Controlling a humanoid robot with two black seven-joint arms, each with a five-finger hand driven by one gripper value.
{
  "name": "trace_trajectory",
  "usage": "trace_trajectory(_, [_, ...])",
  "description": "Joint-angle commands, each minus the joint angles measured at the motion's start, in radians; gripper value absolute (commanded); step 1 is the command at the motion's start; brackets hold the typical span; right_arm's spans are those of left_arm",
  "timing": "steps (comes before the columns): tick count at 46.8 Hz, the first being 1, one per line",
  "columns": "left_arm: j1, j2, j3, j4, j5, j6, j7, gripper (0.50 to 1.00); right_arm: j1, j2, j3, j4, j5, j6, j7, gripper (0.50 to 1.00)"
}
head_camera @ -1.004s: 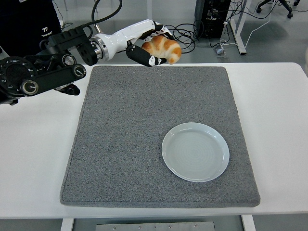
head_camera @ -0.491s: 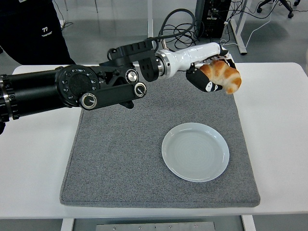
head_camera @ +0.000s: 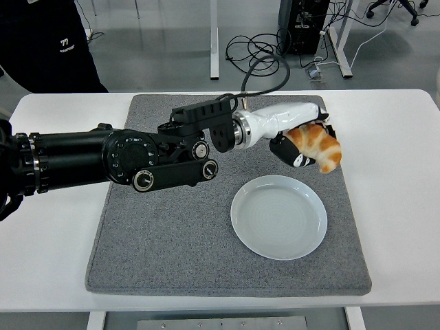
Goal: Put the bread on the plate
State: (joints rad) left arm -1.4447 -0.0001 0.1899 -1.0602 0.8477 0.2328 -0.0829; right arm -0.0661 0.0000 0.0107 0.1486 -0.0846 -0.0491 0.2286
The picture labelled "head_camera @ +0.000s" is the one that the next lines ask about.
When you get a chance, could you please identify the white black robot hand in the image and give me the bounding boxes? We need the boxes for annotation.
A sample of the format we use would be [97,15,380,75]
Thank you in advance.
[244,102,340,169]

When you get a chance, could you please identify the golden croissant bread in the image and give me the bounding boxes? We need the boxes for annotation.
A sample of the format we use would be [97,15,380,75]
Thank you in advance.
[285,122,344,173]

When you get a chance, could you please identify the pale blue round plate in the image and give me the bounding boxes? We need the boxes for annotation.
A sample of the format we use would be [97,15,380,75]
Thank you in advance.
[230,175,329,261]

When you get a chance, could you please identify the grey metal plate with screws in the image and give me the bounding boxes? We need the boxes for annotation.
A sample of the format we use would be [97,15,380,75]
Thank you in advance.
[136,316,309,330]

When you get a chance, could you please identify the grey floor socket box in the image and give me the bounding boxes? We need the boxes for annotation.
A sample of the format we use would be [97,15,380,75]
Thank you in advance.
[305,67,327,83]

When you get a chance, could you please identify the black computer tower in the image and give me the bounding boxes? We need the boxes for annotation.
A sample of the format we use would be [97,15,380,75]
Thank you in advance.
[278,0,331,56]

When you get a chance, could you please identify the white desk leg with foot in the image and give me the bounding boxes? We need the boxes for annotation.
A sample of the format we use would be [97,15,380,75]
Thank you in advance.
[328,0,355,79]
[209,0,220,81]

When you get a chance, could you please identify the grey fabric mat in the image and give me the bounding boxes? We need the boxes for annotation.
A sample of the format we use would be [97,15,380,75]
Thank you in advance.
[85,93,373,298]

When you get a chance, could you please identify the black office chair base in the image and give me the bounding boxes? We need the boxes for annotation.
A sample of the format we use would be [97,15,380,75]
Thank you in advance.
[366,0,430,28]

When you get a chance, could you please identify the white table leg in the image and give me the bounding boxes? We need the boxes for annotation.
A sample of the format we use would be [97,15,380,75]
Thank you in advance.
[86,311,107,330]
[344,307,366,330]

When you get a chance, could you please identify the person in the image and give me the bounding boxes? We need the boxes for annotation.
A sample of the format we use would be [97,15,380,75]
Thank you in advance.
[0,0,109,94]

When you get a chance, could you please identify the black cable tangle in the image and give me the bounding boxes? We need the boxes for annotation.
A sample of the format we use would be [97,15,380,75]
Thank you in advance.
[225,32,288,77]

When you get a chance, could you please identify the white cable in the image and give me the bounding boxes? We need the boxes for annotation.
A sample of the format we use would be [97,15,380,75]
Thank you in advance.
[314,13,389,69]

